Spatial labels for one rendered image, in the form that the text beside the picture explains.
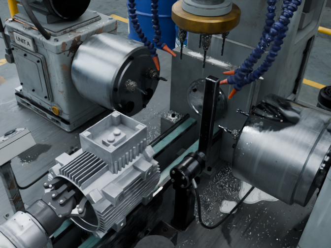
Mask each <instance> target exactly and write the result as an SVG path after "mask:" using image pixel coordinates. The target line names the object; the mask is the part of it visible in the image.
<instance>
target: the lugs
mask: <svg viewBox="0 0 331 248"><path fill-rule="evenodd" d="M142 154H143V155H144V157H145V158H146V159H148V158H151V157H152V156H153V155H154V154H155V151H154V150H153V148H152V147H151V145H149V146H147V147H146V148H145V149H143V150H142ZM60 168H61V165H60V164H59V163H58V164H56V165H55V166H53V167H52V168H50V169H49V170H48V171H49V172H50V174H51V175H52V177H54V176H56V175H57V174H59V169H60ZM86 197H87V198H88V199H89V201H90V202H91V204H95V203H97V202H99V201H100V200H101V199H102V198H103V196H102V195H101V193H100V192H99V191H98V189H97V188H95V189H92V190H91V191H90V192H89V193H87V194H86ZM92 233H93V235H94V236H95V237H96V239H100V238H102V237H103V236H104V235H105V234H106V233H107V232H105V233H104V234H103V233H102V232H100V231H96V232H92Z"/></svg>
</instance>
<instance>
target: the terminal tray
mask: <svg viewBox="0 0 331 248"><path fill-rule="evenodd" d="M115 113H117V114H118V115H114V114H115ZM139 125H141V127H138V126H139ZM86 132H87V133H89V134H88V135H85V133H86ZM79 136H80V142H81V148H82V152H84V151H86V152H87V151H88V152H89V153H90V152H91V154H94V156H95V155H97V158H98V157H99V158H100V160H101V159H102V161H103V162H104V161H105V164H106V165H107V164H108V167H109V171H110V172H111V173H112V174H118V171H122V168H125V165H129V162H132V159H136V156H137V157H139V154H140V153H141V154H142V150H143V149H145V148H146V147H147V126H146V125H144V124H142V123H140V122H138V121H136V120H134V119H132V118H130V117H128V116H126V115H124V114H122V113H120V112H118V111H115V112H113V113H111V114H110V115H108V116H107V117H105V118H104V119H102V120H101V121H99V122H98V123H96V124H94V125H93V126H91V127H90V128H88V129H87V130H85V131H84V132H82V133H80V134H79ZM110 146H112V147H113V148H112V149H110V148H109V147H110Z"/></svg>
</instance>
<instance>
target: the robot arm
mask: <svg viewBox="0 0 331 248"><path fill-rule="evenodd" d="M43 187H44V189H45V193H44V194H43V196H42V198H41V199H38V200H36V201H35V202H33V203H32V204H31V205H30V206H29V207H28V208H26V209H25V210H24V212H25V213H24V212H22V211H18V212H17V213H15V214H14V215H13V216H12V217H11V218H9V219H8V220H7V221H6V222H5V223H4V224H2V225H0V248H43V247H44V246H46V245H47V244H48V239H47V237H50V236H51V235H52V234H53V233H54V232H55V231H56V230H57V229H59V228H60V227H61V225H62V224H63V222H64V221H65V220H67V219H70V218H71V217H72V216H80V218H81V219H83V218H85V216H86V213H87V209H88V208H89V207H90V205H91V203H90V202H89V200H88V199H87V198H86V196H84V194H83V193H82V192H81V191H80V189H79V188H78V187H76V186H75V185H74V184H73V183H72V182H70V181H69V180H67V179H65V178H63V177H57V178H55V179H54V180H51V181H48V182H44V183H43ZM82 196H84V197H83V199H82V200H81V202H80V204H79V205H77V206H76V208H75V205H76V204H77V203H78V202H79V201H80V198H81V197H82ZM74 208H75V209H74Z"/></svg>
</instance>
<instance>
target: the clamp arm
mask: <svg viewBox="0 0 331 248"><path fill-rule="evenodd" d="M219 86H220V79H219V78H217V77H214V76H212V75H209V76H207V77H206V79H205V86H204V96H203V105H202V114H201V123H200V133H199V146H198V154H199V155H202V154H203V155H202V157H203V158H204V157H205V158H204V159H203V160H204V162H205V163H207V162H208V161H209V159H210V152H211V144H212V137H213V130H214V123H215V115H216V108H217V101H218V93H219Z"/></svg>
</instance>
